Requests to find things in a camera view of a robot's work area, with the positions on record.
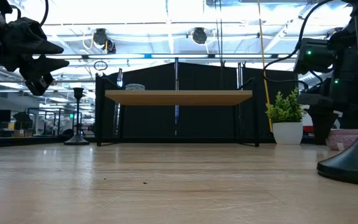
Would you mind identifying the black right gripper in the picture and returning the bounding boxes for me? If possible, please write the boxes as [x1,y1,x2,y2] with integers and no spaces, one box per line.
[296,74,358,146]

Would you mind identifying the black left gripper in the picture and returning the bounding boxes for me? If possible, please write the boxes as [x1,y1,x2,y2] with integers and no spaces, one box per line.
[0,17,70,96]

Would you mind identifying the purple candle jar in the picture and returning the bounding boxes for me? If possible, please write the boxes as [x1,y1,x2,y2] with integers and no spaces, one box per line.
[325,128,358,152]

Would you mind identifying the black candlestick holder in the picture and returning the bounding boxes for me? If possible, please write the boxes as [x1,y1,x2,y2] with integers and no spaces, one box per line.
[63,87,90,146]
[316,0,358,188]

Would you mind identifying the white blue patterned candle jar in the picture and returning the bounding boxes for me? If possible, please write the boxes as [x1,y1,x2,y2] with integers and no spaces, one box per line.
[125,83,146,91]

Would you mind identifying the green plant white pot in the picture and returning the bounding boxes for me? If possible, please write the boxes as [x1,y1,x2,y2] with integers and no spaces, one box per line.
[265,88,310,146]

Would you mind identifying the black round lamp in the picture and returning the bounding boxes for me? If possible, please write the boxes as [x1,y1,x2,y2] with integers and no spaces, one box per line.
[92,27,117,55]
[191,27,209,45]

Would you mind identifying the black partition screen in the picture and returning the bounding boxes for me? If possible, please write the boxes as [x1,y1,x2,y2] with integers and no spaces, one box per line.
[99,62,298,139]

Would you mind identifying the wooden shelf riser black legs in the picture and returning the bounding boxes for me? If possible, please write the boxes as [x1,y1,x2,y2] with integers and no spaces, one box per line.
[94,73,260,147]

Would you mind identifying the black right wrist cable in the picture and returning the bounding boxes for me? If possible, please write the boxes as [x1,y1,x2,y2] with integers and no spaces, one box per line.
[262,0,335,91]

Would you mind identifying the long yellow cable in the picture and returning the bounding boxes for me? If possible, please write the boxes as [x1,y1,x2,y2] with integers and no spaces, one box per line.
[257,0,275,133]

